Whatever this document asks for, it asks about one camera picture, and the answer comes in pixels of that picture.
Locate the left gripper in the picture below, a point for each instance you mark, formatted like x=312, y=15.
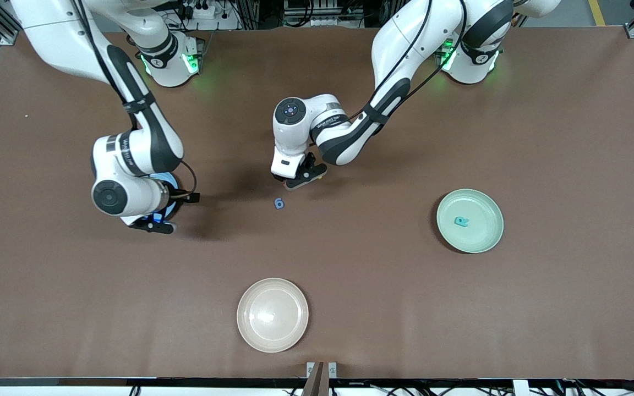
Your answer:
x=310, y=161

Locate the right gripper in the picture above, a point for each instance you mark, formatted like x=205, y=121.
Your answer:
x=175, y=196

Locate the teal foam letter R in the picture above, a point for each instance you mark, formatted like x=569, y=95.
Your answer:
x=462, y=221

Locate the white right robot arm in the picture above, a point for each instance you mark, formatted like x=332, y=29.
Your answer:
x=64, y=33

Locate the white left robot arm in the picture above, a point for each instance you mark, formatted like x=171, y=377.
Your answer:
x=405, y=38

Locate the blue foam letter g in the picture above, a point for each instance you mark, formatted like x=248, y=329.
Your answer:
x=279, y=204

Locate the blue plate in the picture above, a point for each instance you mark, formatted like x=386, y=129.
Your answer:
x=173, y=184

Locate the beige plate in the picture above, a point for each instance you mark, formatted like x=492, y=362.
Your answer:
x=273, y=316

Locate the mint green plate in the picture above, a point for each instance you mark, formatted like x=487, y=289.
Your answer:
x=476, y=236

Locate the white power strip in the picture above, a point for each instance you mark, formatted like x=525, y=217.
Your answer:
x=201, y=8

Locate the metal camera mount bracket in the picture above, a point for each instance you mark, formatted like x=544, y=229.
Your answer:
x=320, y=379

